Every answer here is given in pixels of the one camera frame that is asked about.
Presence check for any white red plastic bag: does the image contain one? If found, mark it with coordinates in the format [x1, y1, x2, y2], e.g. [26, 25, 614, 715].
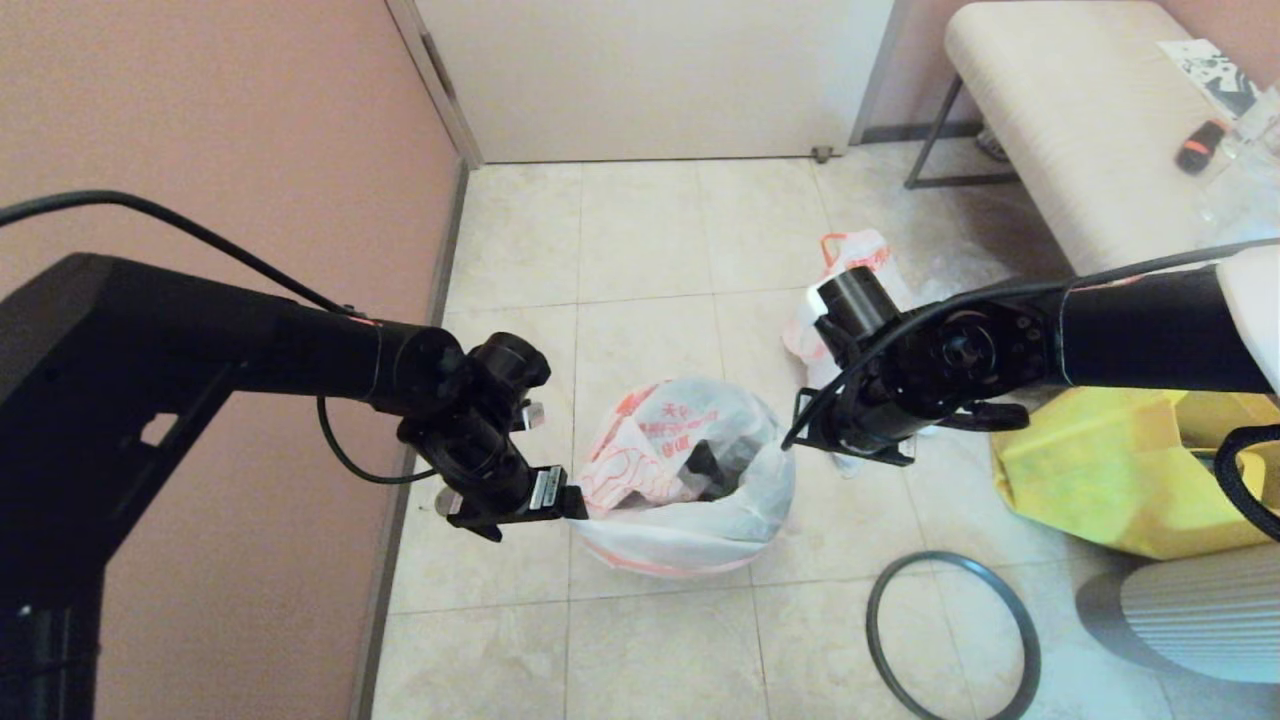
[783, 230, 941, 479]

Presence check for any clear plastic bag with items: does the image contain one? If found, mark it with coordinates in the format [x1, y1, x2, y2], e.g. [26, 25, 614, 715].
[900, 245, 1041, 301]

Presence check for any beige bench with metal legs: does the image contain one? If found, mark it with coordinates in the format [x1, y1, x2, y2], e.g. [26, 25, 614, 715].
[903, 0, 1280, 276]

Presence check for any grey bin rim ring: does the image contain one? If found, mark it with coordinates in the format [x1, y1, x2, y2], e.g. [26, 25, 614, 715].
[866, 551, 1041, 720]

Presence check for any black and orange marker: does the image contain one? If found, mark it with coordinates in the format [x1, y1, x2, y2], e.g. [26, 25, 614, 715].
[1173, 118, 1228, 175]

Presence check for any grey ribbed robot base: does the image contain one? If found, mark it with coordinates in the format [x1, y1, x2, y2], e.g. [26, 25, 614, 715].
[1075, 545, 1280, 686]

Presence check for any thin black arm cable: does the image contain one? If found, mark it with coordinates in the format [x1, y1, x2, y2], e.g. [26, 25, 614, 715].
[780, 237, 1280, 451]
[0, 190, 361, 319]

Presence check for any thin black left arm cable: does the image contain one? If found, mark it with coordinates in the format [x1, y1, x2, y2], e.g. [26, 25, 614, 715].
[0, 190, 361, 319]

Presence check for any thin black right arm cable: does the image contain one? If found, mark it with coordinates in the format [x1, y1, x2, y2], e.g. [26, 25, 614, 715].
[780, 237, 1280, 451]

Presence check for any braided black right arm hose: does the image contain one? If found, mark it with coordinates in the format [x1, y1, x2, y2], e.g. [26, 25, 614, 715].
[1213, 425, 1280, 543]

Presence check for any black and white printed paper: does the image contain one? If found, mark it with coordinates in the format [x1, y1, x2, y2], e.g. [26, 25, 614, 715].
[1157, 38, 1258, 119]

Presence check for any white red-printed bin liner bag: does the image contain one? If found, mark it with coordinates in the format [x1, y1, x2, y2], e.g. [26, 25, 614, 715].
[572, 377, 798, 579]

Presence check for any yellow fabric tote bag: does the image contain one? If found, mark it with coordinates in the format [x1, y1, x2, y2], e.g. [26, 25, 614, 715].
[990, 388, 1280, 561]

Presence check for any white door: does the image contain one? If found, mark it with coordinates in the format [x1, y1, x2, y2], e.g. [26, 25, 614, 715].
[415, 0, 891, 164]

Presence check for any clear plastic water bottle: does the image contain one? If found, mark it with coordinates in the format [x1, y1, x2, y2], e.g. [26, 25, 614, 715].
[1190, 85, 1280, 251]

